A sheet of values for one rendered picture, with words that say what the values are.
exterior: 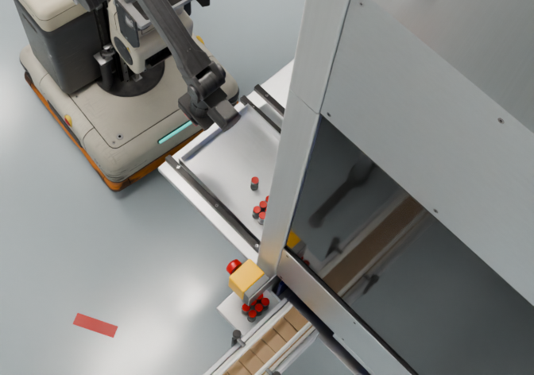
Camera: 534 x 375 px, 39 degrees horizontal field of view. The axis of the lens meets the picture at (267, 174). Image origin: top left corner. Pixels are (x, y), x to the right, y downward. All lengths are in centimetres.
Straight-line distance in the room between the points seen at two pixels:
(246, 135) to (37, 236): 116
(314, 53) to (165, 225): 201
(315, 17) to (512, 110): 28
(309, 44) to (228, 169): 110
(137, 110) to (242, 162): 87
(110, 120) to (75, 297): 67
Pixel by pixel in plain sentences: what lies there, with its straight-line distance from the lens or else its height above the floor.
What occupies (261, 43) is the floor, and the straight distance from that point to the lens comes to 338.
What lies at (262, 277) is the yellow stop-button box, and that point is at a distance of 182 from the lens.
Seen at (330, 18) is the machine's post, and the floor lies 202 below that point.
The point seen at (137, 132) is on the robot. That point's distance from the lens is 283.
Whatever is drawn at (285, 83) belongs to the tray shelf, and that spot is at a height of 88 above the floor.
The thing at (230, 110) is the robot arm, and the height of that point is 128.
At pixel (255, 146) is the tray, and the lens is 212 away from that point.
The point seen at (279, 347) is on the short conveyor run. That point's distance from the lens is 189.
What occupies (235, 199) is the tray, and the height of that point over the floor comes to 88.
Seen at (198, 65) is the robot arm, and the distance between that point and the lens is 166.
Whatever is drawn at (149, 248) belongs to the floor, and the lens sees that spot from 294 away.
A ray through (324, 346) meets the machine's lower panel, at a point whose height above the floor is 87.
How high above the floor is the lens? 277
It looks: 65 degrees down
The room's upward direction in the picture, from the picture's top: 10 degrees clockwise
